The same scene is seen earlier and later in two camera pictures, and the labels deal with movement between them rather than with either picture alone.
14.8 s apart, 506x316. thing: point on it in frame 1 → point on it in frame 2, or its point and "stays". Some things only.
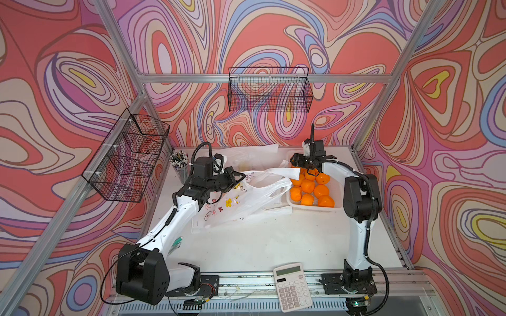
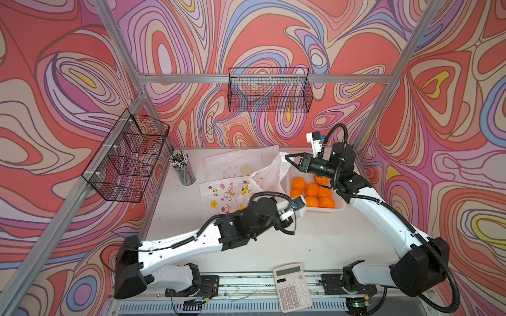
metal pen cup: (179, 160) stays
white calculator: (292, 288) stays
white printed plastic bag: (259, 191) stays
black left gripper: (229, 176) → (282, 225)
